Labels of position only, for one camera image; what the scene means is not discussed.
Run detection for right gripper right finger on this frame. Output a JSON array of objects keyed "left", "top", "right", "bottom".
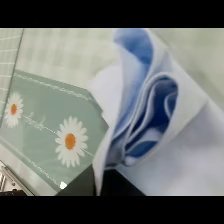
[{"left": 100, "top": 168, "right": 146, "bottom": 197}]

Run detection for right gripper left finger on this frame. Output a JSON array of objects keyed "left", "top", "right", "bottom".
[{"left": 55, "top": 164, "right": 98, "bottom": 197}]

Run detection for light blue T-shirt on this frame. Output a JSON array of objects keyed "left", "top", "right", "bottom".
[{"left": 87, "top": 28, "right": 224, "bottom": 197}]

